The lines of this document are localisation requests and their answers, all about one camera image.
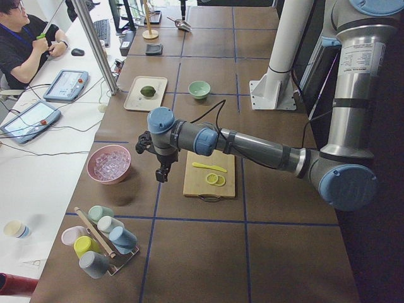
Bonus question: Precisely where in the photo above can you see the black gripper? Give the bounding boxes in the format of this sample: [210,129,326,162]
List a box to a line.
[155,153,177,183]
[180,0,186,20]

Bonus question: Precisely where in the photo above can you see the green ceramic bowl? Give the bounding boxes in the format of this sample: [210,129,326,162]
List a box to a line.
[188,80,211,100]

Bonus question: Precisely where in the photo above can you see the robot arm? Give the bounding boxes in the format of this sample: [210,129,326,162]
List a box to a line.
[145,1,403,211]

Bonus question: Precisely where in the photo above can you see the pink bowl with ice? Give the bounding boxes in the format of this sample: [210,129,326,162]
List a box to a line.
[86,145,131,185]

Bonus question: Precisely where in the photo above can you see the metal scoop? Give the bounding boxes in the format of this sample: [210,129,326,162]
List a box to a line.
[167,16,192,32]

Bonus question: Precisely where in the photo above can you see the black tray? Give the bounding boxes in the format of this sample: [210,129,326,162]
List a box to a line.
[149,11,162,25]

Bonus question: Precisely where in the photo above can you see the wooden paper towel stand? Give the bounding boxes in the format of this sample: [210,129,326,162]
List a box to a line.
[142,1,158,40]

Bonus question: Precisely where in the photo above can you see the dark grey square dish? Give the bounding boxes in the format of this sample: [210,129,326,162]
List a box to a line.
[145,44,163,56]

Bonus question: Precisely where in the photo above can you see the lemon slices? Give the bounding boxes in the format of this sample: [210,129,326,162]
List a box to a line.
[205,173,226,187]

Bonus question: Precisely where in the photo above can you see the wooden cutting board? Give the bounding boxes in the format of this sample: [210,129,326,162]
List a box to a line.
[182,150,236,200]

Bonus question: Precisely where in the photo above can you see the yellow plastic knife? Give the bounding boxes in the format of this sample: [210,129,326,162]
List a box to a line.
[191,162,227,173]

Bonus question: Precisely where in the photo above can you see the black power box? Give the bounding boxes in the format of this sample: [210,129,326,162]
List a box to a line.
[119,30,136,57]

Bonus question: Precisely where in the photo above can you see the white cup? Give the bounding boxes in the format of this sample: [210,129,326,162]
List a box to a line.
[97,216,124,234]

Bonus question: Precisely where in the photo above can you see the green cup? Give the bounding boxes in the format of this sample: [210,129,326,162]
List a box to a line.
[88,205,114,224]

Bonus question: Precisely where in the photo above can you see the blue cup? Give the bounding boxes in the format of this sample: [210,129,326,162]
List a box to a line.
[109,226,138,254]

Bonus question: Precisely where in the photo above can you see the black keyboard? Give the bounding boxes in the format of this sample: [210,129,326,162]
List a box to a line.
[93,19,110,47]

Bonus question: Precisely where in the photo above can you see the beige serving tray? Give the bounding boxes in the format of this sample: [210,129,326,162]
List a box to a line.
[124,76,168,112]

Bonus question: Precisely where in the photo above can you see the green lime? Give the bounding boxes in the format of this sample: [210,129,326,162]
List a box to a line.
[140,85,157,98]

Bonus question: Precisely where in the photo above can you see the yellow cup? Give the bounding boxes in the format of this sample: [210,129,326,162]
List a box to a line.
[73,236,101,258]

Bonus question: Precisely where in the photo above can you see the pink cup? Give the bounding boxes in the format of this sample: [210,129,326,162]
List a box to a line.
[61,226,88,246]

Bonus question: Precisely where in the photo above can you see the grey cup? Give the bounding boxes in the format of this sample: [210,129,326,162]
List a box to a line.
[79,251,109,279]

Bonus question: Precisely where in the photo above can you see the black computer mouse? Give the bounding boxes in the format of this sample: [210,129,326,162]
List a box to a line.
[71,48,85,56]

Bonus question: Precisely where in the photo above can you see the far teach pendant tablet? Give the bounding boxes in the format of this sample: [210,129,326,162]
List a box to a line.
[44,69,89,103]

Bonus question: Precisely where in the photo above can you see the teach pendant tablet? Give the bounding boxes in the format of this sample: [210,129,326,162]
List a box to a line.
[44,69,89,103]
[1,100,62,144]

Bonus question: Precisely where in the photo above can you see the near teach pendant tablet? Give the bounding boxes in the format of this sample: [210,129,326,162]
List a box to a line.
[1,100,62,144]

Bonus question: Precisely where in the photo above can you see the paper cup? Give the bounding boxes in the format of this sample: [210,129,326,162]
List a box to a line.
[3,220,31,239]

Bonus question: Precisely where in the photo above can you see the seated person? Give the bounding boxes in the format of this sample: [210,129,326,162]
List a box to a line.
[1,1,68,90]

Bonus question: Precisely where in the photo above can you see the red object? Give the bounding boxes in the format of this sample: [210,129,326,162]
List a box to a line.
[1,273,39,297]

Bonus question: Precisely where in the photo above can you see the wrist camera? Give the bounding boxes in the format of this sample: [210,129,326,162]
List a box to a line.
[135,131,156,154]

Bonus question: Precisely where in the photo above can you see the cup rack with wooden handle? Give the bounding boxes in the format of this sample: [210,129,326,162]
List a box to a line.
[74,207,139,276]

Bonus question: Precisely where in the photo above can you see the aluminium frame post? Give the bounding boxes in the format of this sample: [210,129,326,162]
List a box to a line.
[72,0,119,95]

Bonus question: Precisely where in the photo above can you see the white pillar mount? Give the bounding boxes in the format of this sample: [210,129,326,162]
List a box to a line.
[249,0,314,110]

